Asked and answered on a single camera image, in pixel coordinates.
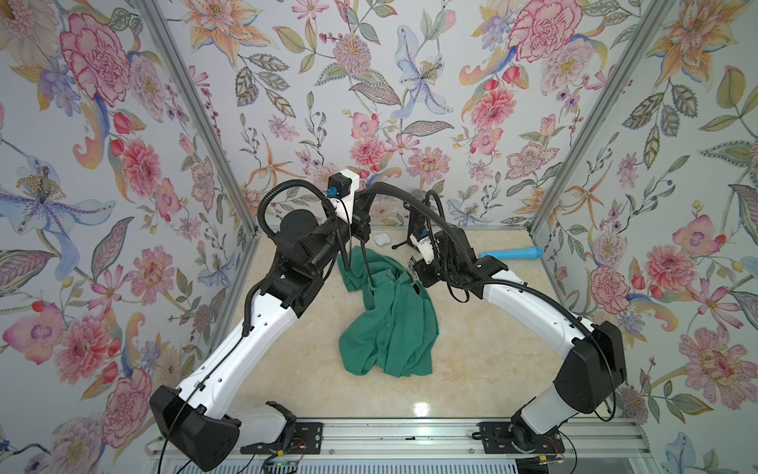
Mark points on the blue cylindrical tube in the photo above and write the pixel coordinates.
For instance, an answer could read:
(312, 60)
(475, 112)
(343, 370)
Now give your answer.
(531, 253)

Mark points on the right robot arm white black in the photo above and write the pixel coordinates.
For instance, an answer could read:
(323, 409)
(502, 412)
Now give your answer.
(593, 364)

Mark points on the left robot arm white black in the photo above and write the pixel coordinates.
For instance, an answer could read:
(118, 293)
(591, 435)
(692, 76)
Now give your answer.
(192, 416)

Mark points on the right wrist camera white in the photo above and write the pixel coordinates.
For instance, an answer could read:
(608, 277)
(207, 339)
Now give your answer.
(423, 243)

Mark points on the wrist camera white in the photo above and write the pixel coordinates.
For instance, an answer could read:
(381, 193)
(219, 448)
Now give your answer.
(423, 243)
(341, 190)

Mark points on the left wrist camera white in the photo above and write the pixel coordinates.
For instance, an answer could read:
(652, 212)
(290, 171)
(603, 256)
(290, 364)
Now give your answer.
(341, 190)

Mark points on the small white earbuds case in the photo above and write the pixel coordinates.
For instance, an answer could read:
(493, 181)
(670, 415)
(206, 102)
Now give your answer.
(382, 239)

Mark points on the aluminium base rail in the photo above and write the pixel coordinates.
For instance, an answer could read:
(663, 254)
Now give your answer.
(448, 446)

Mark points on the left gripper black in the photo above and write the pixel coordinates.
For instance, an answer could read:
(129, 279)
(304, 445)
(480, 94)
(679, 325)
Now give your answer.
(359, 221)

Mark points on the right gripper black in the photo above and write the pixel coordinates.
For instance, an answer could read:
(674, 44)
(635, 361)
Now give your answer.
(423, 270)

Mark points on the green trousers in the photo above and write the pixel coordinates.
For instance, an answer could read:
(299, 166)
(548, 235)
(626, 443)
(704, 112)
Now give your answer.
(398, 328)

